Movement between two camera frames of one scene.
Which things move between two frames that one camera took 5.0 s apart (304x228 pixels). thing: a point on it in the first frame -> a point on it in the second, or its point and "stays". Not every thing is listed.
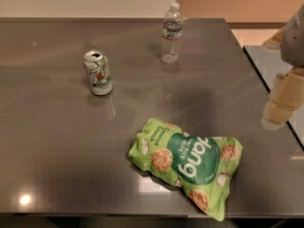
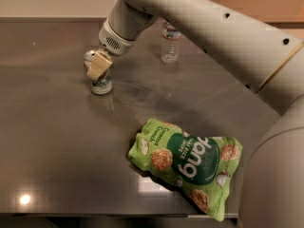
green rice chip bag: [201, 165] stays
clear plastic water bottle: [171, 35] stays
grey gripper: [294, 45] -> [114, 41]
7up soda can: [97, 66] stays
